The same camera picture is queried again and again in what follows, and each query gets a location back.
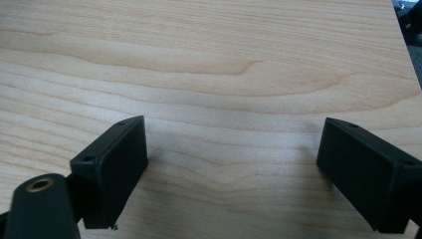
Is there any dark equipment beside table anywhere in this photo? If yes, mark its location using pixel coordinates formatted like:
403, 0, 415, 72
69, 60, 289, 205
391, 0, 422, 38

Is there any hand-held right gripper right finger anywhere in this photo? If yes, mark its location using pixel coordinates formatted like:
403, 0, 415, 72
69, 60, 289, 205
316, 117, 422, 235

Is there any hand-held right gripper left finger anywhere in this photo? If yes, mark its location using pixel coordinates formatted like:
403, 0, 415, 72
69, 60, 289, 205
69, 115, 149, 231

